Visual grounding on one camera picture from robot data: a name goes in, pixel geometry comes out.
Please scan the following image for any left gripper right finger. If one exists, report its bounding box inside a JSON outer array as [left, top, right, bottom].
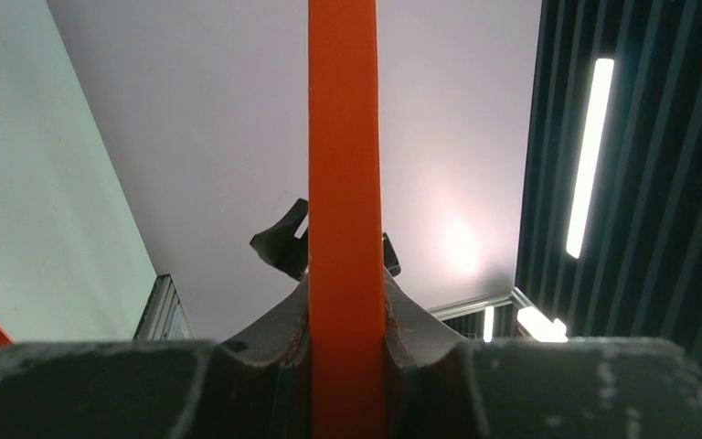
[[384, 277, 702, 438]]

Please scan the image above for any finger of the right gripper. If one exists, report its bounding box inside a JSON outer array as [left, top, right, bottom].
[[250, 198, 309, 282], [382, 232, 401, 277]]

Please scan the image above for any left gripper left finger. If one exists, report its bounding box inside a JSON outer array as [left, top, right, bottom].
[[0, 283, 310, 438]]

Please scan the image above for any orange tin lid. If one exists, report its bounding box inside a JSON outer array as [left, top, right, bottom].
[[308, 1, 386, 438]]

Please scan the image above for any ceiling light strip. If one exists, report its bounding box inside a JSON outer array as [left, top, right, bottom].
[[565, 58, 614, 259]]

